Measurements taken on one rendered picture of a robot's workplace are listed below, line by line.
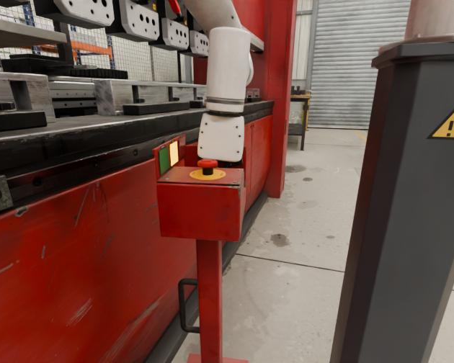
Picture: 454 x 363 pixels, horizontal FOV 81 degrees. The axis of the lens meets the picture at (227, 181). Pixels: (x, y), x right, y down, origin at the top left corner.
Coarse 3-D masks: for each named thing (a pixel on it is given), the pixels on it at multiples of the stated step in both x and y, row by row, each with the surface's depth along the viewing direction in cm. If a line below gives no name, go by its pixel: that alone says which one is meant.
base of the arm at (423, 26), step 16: (416, 0) 41; (432, 0) 39; (448, 0) 37; (416, 16) 41; (432, 16) 39; (448, 16) 38; (416, 32) 41; (432, 32) 39; (448, 32) 38; (384, 48) 44
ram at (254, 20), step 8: (232, 0) 140; (240, 0) 151; (248, 0) 165; (256, 0) 180; (264, 0) 201; (240, 8) 153; (248, 8) 166; (256, 8) 182; (264, 8) 203; (240, 16) 154; (248, 16) 168; (256, 16) 184; (264, 16) 206; (248, 24) 170; (256, 24) 186; (256, 32) 189; (256, 48) 203
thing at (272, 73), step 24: (288, 0) 198; (264, 24) 208; (288, 24) 202; (264, 48) 213; (288, 48) 207; (264, 72) 219; (288, 72) 213; (264, 96) 224; (288, 96) 227; (288, 120) 244
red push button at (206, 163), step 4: (200, 160) 52; (204, 160) 52; (208, 160) 52; (212, 160) 52; (200, 164) 51; (204, 164) 51; (208, 164) 51; (212, 164) 51; (216, 164) 52; (204, 168) 52; (208, 168) 52; (212, 168) 52; (204, 172) 52; (208, 172) 52; (212, 172) 52
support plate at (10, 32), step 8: (0, 24) 25; (8, 24) 25; (16, 24) 26; (24, 24) 27; (0, 32) 26; (8, 32) 26; (16, 32) 26; (24, 32) 27; (32, 32) 27; (40, 32) 28; (48, 32) 29; (56, 32) 30; (0, 40) 30; (8, 40) 30; (16, 40) 30; (24, 40) 30; (32, 40) 30; (40, 40) 30; (48, 40) 30; (56, 40) 30; (64, 40) 31
